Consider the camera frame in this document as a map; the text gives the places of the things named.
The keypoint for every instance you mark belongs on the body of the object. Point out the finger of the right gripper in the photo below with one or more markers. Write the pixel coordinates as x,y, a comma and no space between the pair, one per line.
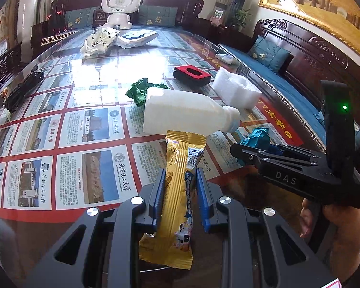
254,156
294,152

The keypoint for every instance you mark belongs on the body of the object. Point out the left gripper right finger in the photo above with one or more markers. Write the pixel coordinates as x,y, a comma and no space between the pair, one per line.
260,249

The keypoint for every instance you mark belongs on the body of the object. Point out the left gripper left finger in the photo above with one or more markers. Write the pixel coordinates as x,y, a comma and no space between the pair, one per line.
100,249

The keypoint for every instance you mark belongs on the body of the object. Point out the teal wrapper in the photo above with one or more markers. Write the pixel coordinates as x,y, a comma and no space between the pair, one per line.
258,138

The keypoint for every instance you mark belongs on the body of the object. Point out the yellow snack wrapper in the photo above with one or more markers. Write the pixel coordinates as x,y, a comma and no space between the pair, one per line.
170,244

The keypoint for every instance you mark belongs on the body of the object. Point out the right hand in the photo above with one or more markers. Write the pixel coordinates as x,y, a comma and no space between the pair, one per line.
344,255

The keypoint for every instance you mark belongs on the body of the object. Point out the long wooden sofa blue cushion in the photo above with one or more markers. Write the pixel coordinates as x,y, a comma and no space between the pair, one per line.
311,58

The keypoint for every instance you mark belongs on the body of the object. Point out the white foam block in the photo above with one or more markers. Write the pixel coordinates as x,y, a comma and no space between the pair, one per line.
235,90

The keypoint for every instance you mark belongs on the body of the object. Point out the teal embroidered pillow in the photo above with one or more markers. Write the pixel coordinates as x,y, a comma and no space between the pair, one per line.
268,54

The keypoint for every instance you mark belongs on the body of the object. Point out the white plastic bottle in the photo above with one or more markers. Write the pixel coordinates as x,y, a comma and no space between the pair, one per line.
189,112

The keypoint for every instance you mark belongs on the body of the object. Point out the red black foam box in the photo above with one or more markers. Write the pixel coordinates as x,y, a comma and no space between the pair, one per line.
191,75

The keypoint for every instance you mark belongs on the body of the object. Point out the small white tissue pack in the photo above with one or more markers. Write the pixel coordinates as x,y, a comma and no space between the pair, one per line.
226,59

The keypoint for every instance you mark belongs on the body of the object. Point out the green crumpled wrapper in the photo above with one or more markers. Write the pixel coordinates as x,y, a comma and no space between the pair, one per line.
138,90

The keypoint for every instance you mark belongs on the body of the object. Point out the corner potted plant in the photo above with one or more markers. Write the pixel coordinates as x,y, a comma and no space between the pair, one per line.
239,18

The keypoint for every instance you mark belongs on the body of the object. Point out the white blue flat package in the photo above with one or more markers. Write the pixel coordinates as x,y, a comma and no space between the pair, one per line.
135,38

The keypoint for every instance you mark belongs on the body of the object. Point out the far sofa teal pillow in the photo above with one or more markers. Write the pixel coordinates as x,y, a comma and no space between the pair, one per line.
162,16

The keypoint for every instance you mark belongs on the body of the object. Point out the far wooden sofa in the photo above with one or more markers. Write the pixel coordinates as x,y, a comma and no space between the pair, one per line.
54,28

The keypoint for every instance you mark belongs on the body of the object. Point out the white crumpled plastic bag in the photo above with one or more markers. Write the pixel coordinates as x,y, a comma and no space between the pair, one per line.
99,41

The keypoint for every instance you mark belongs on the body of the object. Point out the white toy robot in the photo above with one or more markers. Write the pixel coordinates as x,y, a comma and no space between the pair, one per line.
118,12

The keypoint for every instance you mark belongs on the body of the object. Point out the wooden tv cabinet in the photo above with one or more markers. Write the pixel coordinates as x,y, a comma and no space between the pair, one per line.
9,63

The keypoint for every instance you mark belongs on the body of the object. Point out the far sofa left pillow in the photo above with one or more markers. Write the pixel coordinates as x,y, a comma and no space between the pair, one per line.
79,18

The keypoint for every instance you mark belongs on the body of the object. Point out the white standing air conditioner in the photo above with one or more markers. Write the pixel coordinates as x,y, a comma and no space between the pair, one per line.
26,18

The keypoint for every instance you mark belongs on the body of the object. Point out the black camera mount box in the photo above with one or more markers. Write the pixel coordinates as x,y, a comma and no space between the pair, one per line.
339,126

